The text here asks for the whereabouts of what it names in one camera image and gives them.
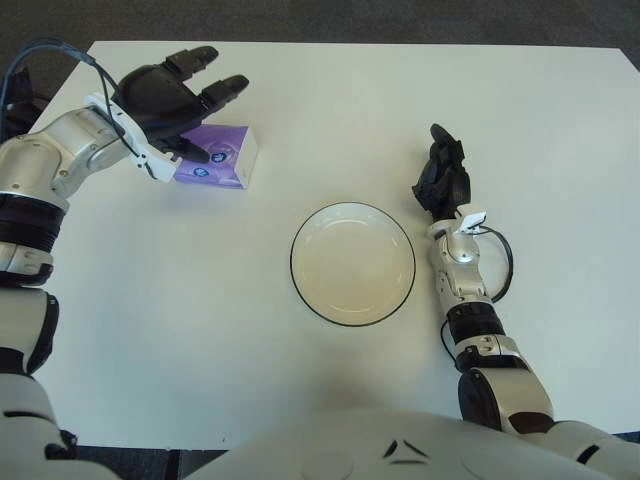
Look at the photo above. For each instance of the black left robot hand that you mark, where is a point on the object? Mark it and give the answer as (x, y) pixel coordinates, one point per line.
(155, 95)

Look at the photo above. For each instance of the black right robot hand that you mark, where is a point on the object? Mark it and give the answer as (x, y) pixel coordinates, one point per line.
(447, 182)

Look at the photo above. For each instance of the purple tissue paper pack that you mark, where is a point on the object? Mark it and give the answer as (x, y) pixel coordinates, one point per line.
(232, 150)

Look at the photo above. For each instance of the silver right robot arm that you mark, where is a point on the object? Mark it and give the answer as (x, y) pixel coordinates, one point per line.
(505, 370)

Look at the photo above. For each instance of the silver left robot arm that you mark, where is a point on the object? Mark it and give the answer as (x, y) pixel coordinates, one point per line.
(75, 145)

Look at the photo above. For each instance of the white plate with black rim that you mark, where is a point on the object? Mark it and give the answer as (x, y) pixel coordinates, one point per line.
(353, 264)

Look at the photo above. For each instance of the black bag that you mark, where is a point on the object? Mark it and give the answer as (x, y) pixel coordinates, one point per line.
(25, 105)

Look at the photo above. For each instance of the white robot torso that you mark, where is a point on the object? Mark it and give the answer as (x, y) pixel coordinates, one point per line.
(360, 445)

